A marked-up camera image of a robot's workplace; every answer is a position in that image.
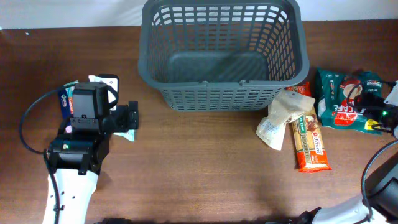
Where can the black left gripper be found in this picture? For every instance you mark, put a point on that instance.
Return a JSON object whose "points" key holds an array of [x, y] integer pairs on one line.
{"points": [[132, 115]]}

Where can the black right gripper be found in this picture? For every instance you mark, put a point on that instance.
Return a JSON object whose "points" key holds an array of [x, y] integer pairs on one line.
{"points": [[367, 101]]}

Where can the green Nescafe coffee bag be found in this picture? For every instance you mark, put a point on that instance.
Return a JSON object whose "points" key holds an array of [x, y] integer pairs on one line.
{"points": [[335, 93]]}

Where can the Kleenex tissue multipack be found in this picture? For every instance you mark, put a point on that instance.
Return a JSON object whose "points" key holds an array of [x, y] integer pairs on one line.
{"points": [[66, 102]]}

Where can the San Remo spaghetti packet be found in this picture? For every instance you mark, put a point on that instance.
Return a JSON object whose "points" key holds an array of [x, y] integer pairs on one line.
{"points": [[309, 146]]}

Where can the grey plastic basket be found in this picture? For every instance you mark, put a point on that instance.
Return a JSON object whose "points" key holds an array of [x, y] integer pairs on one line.
{"points": [[222, 55]]}

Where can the beige paper pouch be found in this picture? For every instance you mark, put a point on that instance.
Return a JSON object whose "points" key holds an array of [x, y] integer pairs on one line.
{"points": [[285, 108]]}

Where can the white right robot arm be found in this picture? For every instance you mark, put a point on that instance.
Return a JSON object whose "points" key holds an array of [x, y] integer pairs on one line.
{"points": [[377, 202]]}

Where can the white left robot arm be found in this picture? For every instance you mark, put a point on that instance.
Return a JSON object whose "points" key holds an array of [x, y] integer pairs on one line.
{"points": [[74, 158]]}

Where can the mint green wipes packet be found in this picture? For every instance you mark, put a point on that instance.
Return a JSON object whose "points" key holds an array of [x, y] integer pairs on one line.
{"points": [[129, 135]]}

